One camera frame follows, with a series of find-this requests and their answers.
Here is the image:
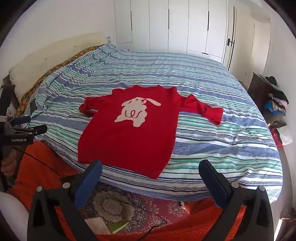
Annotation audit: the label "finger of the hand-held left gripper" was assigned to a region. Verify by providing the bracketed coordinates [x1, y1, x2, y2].
[8, 115, 32, 127]
[9, 124, 48, 140]

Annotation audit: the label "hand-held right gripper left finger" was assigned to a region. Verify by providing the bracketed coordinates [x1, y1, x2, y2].
[27, 160, 103, 241]

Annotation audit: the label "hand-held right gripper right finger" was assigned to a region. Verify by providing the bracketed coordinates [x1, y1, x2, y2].
[198, 159, 275, 241]

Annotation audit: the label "red sweater with white dog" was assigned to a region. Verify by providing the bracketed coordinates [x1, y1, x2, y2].
[77, 85, 223, 180]

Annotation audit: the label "pile of clothes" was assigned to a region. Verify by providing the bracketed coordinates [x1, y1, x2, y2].
[264, 75, 293, 147]

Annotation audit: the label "person's left hand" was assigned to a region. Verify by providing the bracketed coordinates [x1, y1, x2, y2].
[1, 150, 18, 178]

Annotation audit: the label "patterned red rug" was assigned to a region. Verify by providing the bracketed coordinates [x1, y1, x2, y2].
[76, 181, 232, 234]

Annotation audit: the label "white paper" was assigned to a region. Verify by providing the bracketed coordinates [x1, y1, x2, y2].
[84, 217, 111, 235]

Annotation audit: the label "orange fuzzy garment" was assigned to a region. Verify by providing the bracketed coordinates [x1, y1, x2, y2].
[9, 139, 248, 241]

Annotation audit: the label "blue green striped blanket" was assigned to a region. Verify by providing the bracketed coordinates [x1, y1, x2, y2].
[22, 43, 284, 204]

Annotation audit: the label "green book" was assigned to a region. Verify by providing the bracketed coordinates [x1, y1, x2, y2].
[107, 220, 129, 234]

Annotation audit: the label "orange patterned bed sheet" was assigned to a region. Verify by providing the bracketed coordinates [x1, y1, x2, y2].
[17, 45, 103, 116]

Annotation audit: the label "cream pillow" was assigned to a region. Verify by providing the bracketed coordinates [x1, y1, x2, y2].
[9, 35, 109, 102]

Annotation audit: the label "white cloth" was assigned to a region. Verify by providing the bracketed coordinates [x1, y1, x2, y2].
[0, 192, 30, 241]

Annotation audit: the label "dark wooden dresser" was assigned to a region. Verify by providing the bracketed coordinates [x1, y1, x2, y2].
[247, 72, 275, 112]

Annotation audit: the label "white door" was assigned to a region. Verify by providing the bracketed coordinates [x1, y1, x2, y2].
[223, 6, 256, 72]

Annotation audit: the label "white wardrobe doors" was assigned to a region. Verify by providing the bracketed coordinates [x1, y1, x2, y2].
[113, 0, 228, 64]

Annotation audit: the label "black cable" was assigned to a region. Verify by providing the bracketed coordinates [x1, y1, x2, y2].
[14, 147, 168, 241]

